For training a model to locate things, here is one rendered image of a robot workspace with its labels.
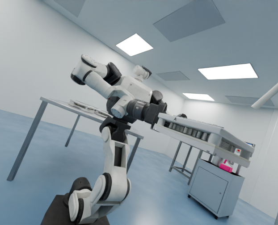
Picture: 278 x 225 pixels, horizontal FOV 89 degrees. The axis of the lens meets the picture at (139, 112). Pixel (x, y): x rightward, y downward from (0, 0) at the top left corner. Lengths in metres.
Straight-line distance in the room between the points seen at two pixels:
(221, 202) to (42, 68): 4.92
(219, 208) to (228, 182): 0.43
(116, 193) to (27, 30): 4.51
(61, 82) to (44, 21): 1.57
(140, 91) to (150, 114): 0.42
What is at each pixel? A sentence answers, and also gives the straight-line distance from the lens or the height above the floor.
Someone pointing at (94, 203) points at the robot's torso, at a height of 0.49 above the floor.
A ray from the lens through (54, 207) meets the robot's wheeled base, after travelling 1.39.
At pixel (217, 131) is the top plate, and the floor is 1.03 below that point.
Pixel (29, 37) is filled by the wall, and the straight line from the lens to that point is 4.83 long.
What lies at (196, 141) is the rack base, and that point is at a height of 0.99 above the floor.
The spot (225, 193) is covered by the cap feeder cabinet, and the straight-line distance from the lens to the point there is 2.93.
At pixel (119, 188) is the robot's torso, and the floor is 0.60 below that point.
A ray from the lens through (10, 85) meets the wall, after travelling 4.74.
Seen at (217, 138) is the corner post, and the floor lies 1.01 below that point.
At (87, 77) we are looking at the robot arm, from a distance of 0.69.
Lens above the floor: 0.98
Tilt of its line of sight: 4 degrees up
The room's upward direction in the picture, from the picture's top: 22 degrees clockwise
